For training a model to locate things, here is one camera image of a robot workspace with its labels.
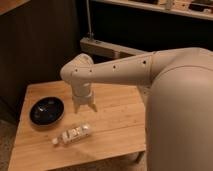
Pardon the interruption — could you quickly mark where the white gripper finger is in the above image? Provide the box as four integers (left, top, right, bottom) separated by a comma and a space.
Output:
74, 103, 80, 114
88, 103, 97, 112

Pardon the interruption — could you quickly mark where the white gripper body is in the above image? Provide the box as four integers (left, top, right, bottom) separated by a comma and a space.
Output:
72, 83, 94, 104

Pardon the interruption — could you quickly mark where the clear plastic bottle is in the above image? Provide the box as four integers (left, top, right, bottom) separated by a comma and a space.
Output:
51, 123, 92, 146

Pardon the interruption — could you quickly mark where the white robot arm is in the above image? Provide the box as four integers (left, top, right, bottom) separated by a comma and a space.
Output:
60, 47, 213, 171

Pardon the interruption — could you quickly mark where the black ceramic bowl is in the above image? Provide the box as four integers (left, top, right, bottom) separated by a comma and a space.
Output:
29, 97, 64, 126

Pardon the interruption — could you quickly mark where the wooden table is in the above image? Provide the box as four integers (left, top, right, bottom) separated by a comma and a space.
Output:
8, 81, 146, 171

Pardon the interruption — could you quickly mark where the metal pole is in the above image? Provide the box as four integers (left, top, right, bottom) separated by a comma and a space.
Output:
86, 0, 94, 41

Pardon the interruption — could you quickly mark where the wooden shelf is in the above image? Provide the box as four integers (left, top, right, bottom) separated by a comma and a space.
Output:
94, 0, 213, 21

